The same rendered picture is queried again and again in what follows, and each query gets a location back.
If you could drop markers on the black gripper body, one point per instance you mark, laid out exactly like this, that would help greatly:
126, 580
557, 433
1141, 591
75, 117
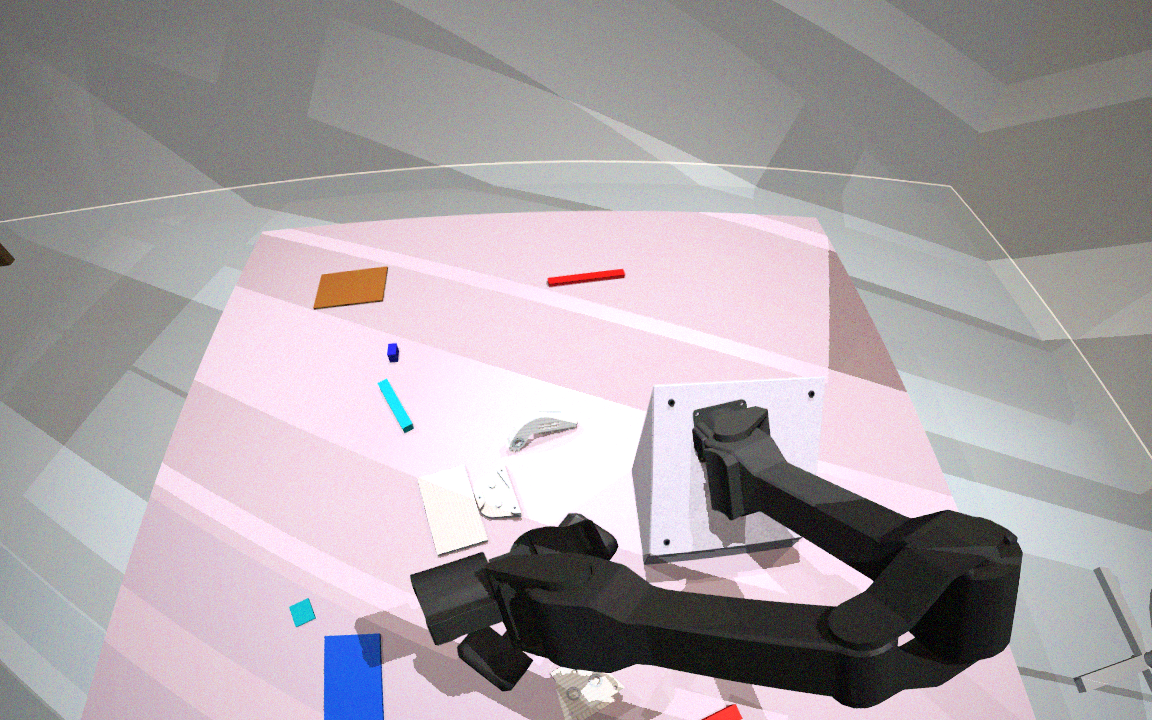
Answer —
492, 655

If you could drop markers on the red rectangular block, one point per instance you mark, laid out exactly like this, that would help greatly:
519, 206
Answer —
728, 713

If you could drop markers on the orange flat plate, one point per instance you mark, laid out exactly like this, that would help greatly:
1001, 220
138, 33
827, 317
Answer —
351, 288

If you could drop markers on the small cyan flat square plate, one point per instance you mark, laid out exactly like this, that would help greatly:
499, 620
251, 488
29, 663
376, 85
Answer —
302, 612

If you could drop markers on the cyan rectangular bar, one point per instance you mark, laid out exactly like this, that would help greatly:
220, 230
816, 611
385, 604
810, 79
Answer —
395, 405

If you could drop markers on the blue flat plate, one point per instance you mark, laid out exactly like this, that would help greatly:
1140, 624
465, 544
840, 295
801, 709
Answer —
353, 677

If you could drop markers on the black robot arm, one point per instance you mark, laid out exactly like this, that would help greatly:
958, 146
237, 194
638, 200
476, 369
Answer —
948, 578

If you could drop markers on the red flat bar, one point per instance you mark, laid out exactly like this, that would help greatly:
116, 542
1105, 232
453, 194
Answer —
585, 278

